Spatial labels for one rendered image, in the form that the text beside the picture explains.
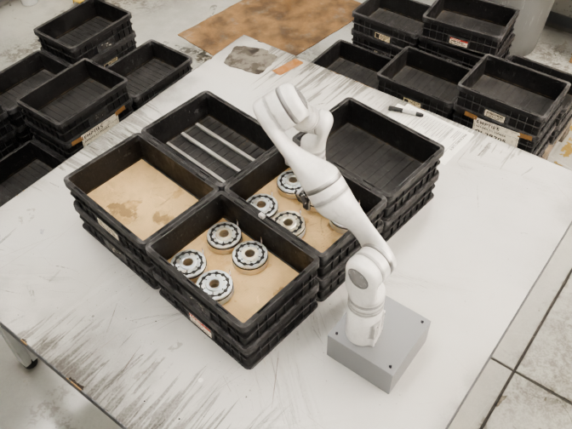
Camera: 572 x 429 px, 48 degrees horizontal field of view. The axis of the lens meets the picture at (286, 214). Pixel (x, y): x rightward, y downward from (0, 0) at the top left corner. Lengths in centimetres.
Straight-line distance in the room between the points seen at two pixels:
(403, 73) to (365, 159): 123
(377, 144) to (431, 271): 48
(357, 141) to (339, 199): 80
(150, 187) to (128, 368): 59
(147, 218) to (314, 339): 63
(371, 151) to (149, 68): 159
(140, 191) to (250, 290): 54
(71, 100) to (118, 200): 112
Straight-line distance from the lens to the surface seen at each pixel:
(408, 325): 177
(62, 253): 217
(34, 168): 318
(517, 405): 265
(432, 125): 251
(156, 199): 206
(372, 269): 146
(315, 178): 141
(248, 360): 175
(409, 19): 374
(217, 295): 175
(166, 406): 179
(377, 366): 170
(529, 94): 312
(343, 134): 223
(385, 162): 214
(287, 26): 436
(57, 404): 270
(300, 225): 189
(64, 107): 310
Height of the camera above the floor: 229
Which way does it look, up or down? 48 degrees down
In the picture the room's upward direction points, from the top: 2 degrees counter-clockwise
